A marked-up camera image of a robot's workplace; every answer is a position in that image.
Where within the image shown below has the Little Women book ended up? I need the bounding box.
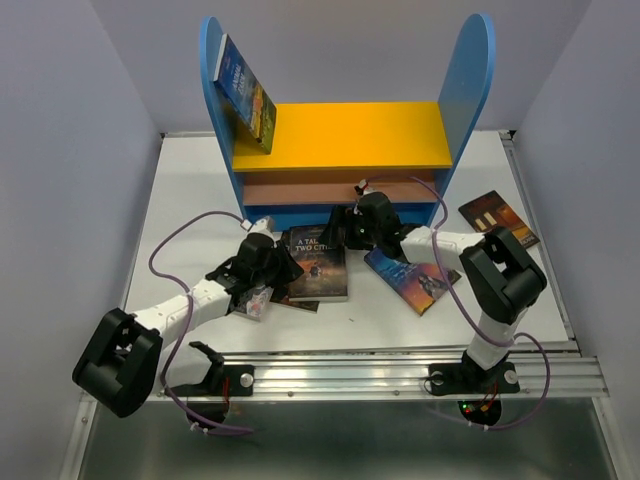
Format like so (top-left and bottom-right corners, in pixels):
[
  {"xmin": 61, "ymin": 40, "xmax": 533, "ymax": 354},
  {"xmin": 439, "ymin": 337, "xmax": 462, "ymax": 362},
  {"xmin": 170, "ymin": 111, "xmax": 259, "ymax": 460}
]
[{"xmin": 231, "ymin": 285, "xmax": 273, "ymax": 321}]

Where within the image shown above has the Jane Eyre book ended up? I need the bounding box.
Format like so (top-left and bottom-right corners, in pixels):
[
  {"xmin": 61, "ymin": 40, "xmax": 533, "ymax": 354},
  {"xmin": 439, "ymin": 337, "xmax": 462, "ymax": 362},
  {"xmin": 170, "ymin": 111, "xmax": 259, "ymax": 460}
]
[{"xmin": 364, "ymin": 249, "xmax": 448, "ymax": 316}]

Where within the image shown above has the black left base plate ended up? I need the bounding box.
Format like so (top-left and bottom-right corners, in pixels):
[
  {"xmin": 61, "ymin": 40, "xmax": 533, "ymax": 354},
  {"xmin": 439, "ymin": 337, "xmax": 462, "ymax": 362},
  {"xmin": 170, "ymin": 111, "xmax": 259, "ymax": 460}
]
[{"xmin": 171, "ymin": 364, "xmax": 255, "ymax": 397}]

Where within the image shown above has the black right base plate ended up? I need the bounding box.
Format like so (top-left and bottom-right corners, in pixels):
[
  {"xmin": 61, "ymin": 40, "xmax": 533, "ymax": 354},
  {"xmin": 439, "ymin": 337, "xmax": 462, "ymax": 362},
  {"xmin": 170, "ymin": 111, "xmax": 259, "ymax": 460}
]
[{"xmin": 426, "ymin": 362, "xmax": 520, "ymax": 396}]

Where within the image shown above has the A Tale of Two Cities book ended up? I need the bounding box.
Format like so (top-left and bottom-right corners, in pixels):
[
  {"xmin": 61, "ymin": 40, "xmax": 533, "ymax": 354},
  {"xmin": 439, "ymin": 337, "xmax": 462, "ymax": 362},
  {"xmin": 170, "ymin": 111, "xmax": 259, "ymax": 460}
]
[{"xmin": 288, "ymin": 225, "xmax": 348, "ymax": 302}]

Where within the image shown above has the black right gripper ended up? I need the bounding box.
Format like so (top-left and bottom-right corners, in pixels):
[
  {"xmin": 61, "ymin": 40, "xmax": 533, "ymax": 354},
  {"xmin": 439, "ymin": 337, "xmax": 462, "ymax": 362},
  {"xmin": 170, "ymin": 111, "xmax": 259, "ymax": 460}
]
[{"xmin": 316, "ymin": 205, "xmax": 382, "ymax": 251}]

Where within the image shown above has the blue wooden bookshelf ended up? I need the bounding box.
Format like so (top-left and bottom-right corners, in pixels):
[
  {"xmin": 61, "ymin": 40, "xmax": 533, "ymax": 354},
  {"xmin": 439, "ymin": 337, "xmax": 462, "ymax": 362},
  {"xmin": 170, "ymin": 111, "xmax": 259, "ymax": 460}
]
[{"xmin": 199, "ymin": 13, "xmax": 496, "ymax": 230}]

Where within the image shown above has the Edward Tulane book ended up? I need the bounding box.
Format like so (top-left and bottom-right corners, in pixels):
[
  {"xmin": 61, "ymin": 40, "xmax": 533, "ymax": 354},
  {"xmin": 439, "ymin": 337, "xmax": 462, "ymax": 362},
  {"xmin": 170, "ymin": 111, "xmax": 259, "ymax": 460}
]
[{"xmin": 458, "ymin": 190, "xmax": 540, "ymax": 249}]

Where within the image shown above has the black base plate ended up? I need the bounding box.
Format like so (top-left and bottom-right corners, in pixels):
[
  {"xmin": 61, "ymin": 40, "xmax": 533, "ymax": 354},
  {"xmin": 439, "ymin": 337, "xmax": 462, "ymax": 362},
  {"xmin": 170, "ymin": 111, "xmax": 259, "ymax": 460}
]
[
  {"xmin": 426, "ymin": 362, "xmax": 520, "ymax": 396},
  {"xmin": 171, "ymin": 364, "xmax": 255, "ymax": 397}
]

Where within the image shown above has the Animal Farm book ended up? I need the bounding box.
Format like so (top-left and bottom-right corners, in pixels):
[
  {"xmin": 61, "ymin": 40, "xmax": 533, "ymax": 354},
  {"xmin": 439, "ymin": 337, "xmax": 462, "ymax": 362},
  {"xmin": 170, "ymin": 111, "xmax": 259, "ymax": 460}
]
[{"xmin": 213, "ymin": 33, "xmax": 277, "ymax": 154}]

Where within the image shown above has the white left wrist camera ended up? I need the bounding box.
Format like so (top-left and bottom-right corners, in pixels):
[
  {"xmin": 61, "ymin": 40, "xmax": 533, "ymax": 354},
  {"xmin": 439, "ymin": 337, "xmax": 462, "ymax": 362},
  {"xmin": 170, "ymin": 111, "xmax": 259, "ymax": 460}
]
[{"xmin": 240, "ymin": 216, "xmax": 275, "ymax": 238}]

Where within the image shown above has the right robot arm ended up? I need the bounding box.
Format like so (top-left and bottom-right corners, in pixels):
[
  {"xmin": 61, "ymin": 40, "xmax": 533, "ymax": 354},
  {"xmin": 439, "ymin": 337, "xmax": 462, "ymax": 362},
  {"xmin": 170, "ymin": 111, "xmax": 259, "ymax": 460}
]
[{"xmin": 320, "ymin": 191, "xmax": 547, "ymax": 396}]

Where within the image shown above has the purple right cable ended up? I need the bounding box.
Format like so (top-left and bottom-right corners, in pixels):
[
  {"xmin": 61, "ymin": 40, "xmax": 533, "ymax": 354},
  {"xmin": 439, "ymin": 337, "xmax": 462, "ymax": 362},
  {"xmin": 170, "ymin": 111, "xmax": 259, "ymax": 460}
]
[{"xmin": 367, "ymin": 173, "xmax": 553, "ymax": 432}]

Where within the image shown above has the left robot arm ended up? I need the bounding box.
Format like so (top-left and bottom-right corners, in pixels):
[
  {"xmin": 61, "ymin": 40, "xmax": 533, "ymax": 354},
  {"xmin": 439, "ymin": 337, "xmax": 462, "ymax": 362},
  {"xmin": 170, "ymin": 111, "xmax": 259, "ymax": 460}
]
[{"xmin": 72, "ymin": 233, "xmax": 303, "ymax": 418}]

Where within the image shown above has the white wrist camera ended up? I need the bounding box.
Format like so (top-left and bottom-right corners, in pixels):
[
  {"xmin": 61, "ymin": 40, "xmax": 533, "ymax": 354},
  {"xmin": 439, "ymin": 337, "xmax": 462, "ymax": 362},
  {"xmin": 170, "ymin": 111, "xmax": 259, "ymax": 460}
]
[
  {"xmin": 354, "ymin": 180, "xmax": 376, "ymax": 197},
  {"xmin": 240, "ymin": 216, "xmax": 275, "ymax": 238}
]

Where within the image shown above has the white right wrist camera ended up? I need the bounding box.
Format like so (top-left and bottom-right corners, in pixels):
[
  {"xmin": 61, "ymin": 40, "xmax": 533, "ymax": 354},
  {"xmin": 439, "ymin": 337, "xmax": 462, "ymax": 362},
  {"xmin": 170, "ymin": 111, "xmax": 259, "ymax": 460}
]
[{"xmin": 354, "ymin": 180, "xmax": 376, "ymax": 197}]

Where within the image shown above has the aluminium mounting rail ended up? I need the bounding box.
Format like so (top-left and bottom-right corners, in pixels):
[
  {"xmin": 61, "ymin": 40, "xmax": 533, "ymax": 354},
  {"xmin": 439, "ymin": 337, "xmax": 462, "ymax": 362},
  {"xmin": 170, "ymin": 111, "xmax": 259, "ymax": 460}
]
[{"xmin": 224, "ymin": 343, "xmax": 609, "ymax": 403}]

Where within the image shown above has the Three Days to See book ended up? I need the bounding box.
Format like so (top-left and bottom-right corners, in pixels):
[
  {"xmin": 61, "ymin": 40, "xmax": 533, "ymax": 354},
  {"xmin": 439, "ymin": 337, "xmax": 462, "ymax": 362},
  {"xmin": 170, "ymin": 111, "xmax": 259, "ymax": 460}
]
[{"xmin": 270, "ymin": 230, "xmax": 319, "ymax": 313}]

